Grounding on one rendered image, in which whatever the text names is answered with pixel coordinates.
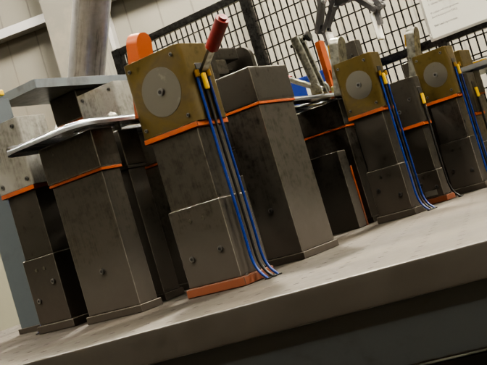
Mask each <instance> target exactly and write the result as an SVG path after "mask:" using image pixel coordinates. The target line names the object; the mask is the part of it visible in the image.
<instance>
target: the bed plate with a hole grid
mask: <svg viewBox="0 0 487 365"><path fill-rule="evenodd" d="M460 195H463V196H461V197H458V195H456V197H455V198H453V199H450V200H448V201H444V202H441V203H437V204H433V206H435V207H438V208H435V209H433V210H430V211H427V210H426V211H423V212H420V213H419V214H415V215H412V216H409V217H404V218H401V219H395V220H393V221H390V222H384V223H381V224H378V221H376V222H372V223H369V224H368V225H366V226H364V227H361V228H358V229H355V230H350V231H347V232H342V233H339V234H335V235H333V238H334V239H338V244H339V245H338V246H336V247H334V248H331V249H328V250H326V251H323V252H322V253H319V254H316V255H314V256H311V257H309V258H307V259H303V260H300V261H295V262H291V263H287V264H282V265H279V266H276V267H273V268H274V270H276V271H277V272H278V273H280V272H282V274H279V275H278V276H276V277H273V278H271V279H268V280H265V279H262V280H259V281H257V282H254V283H252V284H250V285H247V286H243V287H240V288H235V289H231V290H226V291H222V292H219V293H213V294H210V295H205V296H202V297H198V298H192V299H188V296H187V293H186V290H184V291H185V293H184V294H182V295H179V296H177V297H174V298H171V299H170V300H167V301H163V304H162V305H160V306H157V307H155V308H152V309H149V310H147V311H144V312H141V313H138V314H132V315H129V316H124V317H120V318H116V319H111V320H108V321H105V322H99V323H95V324H90V325H88V323H87V322H86V323H83V324H80V325H78V326H75V327H70V328H67V329H63V330H58V331H54V332H49V333H46V334H42V335H36V333H38V330H37V331H34V332H29V333H25V334H22V335H20V334H19V331H18V330H20V329H21V326H20V324H18V325H16V326H13V327H10V328H8V329H6V330H3V331H0V365H151V364H156V363H159V362H163V361H167V360H170V359H174V358H179V357H182V356H187V355H191V354H194V353H198V352H202V351H207V350H210V349H213V348H219V347H222V346H224V345H230V344H233V343H238V342H241V341H245V340H250V339H253V338H256V337H261V336H264V335H269V334H272V333H276V332H281V331H283V330H289V329H292V328H295V327H300V326H304V325H307V324H312V323H315V322H320V321H323V320H326V319H332V318H335V317H338V316H343V315H346V314H351V313H354V312H358V311H363V310H366V309H371V308H374V307H377V306H382V305H386V304H389V303H394V302H397V301H402V300H405V299H408V298H414V297H417V296H420V295H425V294H429V293H433V292H436V291H440V290H445V289H448V288H453V287H456V286H460V285H464V284H467V283H471V282H476V281H479V280H484V279H487V187H486V188H481V189H478V190H474V191H470V192H467V193H463V194H460Z"/></svg>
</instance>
